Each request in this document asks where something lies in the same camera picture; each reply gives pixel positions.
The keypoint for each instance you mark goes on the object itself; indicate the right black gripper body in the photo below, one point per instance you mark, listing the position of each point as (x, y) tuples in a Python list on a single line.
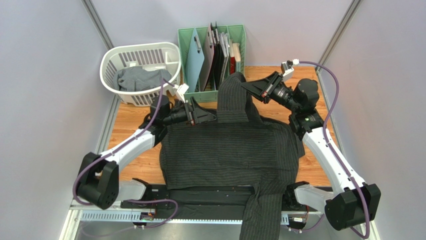
[(268, 89)]

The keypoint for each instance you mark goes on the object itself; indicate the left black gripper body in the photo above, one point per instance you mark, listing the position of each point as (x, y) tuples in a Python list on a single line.
[(182, 114)]

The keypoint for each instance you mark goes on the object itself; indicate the black pinstriped long sleeve shirt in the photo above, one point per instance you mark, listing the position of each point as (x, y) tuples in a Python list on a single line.
[(239, 148)]

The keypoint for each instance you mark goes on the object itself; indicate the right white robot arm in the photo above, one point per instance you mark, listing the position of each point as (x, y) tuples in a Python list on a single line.
[(352, 201)]

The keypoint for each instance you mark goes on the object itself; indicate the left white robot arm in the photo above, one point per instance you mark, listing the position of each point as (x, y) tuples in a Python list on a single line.
[(98, 181)]

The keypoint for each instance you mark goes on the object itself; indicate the red book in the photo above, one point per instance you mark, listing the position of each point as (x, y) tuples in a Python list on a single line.
[(231, 57)]

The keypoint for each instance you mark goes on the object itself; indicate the green spine book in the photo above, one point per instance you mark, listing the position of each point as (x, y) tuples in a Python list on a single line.
[(236, 59)]

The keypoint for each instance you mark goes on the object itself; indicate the black folder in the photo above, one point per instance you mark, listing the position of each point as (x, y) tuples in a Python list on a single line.
[(217, 54)]

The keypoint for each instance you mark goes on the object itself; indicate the blue clipboard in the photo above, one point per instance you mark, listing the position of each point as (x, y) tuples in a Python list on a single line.
[(194, 62)]

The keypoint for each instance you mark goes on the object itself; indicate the grey shirt in basket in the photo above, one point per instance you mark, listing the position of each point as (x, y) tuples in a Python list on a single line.
[(137, 79)]

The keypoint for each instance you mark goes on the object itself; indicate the white laundry basket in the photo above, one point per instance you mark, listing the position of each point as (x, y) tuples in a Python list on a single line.
[(149, 57)]

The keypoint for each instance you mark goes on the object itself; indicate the green file organizer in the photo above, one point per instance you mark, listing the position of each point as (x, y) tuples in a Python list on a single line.
[(235, 32)]

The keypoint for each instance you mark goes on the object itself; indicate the mauve clipboard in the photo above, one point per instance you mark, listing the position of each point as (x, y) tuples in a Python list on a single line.
[(208, 51)]

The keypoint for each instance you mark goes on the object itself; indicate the grey notebook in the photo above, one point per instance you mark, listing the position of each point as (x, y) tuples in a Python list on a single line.
[(223, 62)]

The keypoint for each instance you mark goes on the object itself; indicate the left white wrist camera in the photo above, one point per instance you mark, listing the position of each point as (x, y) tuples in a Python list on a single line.
[(180, 91)]

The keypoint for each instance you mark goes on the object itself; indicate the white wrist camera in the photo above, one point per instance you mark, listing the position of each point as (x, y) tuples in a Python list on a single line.
[(180, 91), (287, 69)]

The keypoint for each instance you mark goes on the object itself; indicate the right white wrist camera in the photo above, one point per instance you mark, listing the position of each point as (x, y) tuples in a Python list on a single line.
[(287, 69)]

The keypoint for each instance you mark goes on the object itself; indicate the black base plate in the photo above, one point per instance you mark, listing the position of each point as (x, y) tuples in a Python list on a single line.
[(206, 203)]

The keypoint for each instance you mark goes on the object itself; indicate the aluminium rail frame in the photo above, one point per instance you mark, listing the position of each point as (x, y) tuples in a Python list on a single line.
[(116, 223)]

